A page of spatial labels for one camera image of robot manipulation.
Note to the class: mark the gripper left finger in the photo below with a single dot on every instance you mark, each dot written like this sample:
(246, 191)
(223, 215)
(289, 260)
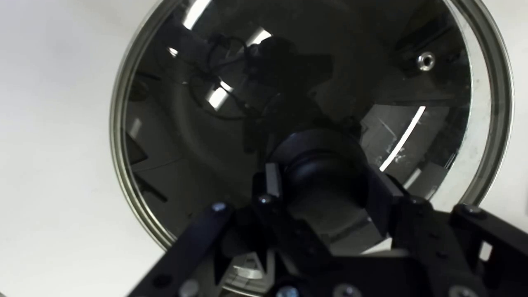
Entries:
(264, 218)

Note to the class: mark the glass pot lid black knob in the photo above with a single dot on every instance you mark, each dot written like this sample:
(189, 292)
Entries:
(198, 136)

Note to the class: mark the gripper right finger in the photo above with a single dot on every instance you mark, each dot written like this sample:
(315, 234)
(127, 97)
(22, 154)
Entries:
(429, 239)

